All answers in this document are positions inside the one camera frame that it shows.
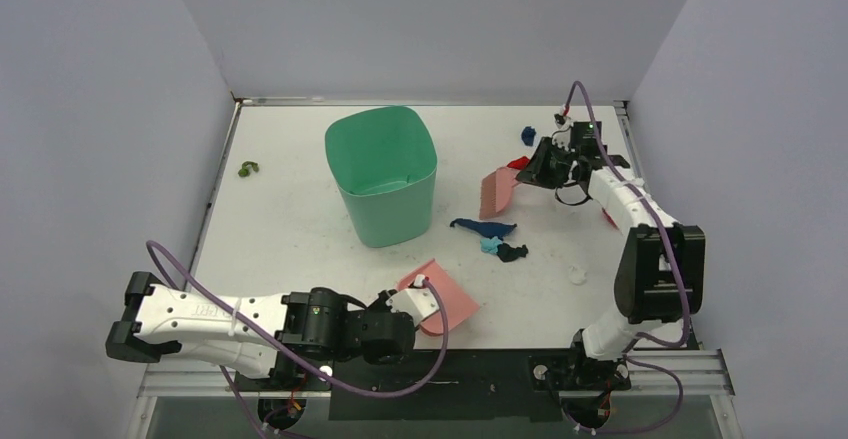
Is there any long dark blue paper scrap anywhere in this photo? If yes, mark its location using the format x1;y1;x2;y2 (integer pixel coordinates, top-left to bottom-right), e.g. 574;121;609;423
449;218;517;239

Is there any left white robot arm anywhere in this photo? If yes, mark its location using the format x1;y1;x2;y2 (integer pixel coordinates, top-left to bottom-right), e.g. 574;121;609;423
105;272;439;390

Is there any pink hand brush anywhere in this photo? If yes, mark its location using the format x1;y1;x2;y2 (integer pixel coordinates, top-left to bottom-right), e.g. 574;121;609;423
478;167;518;220

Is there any pink plastic dustpan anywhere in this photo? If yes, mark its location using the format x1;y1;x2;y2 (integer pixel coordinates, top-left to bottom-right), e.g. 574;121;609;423
395;259;480;337

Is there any red paper scrap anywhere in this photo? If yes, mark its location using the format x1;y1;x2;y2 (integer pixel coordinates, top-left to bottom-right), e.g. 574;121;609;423
507;156;530;170

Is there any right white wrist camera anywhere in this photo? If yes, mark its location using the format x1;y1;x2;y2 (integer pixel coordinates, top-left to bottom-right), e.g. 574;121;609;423
551;113;573;150

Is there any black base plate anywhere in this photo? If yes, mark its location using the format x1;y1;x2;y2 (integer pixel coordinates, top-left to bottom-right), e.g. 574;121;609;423
235;349;631;422

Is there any aluminium table edge rail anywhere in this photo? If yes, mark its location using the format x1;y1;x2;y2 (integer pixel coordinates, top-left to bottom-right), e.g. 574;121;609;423
235;96;629;109

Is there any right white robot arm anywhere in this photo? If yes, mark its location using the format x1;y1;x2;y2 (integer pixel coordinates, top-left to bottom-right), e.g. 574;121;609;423
517;137;706;388

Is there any small dark blue paper ball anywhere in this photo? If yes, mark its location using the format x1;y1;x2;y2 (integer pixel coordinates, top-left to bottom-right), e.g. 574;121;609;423
520;126;536;147

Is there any green paper scrap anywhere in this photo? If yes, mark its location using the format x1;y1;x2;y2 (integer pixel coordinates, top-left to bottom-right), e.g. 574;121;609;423
238;161;260;178

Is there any light blue paper scrap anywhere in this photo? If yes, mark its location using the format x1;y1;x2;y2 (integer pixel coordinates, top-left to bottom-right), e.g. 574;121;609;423
480;236;503;255

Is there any green plastic bin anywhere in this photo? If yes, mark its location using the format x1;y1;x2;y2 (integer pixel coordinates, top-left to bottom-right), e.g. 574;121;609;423
324;106;438;248

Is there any white paper scrap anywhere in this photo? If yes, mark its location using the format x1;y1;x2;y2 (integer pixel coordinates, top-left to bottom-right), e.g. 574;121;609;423
567;265;587;286

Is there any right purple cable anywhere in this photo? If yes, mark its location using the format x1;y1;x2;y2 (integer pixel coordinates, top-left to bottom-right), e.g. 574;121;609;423
563;80;693;437

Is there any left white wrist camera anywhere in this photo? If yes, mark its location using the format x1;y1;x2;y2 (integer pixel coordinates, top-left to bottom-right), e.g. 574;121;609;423
385;274;440;326

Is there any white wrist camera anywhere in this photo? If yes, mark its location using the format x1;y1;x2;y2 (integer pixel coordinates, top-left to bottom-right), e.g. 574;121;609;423
385;274;440;326
551;113;573;150

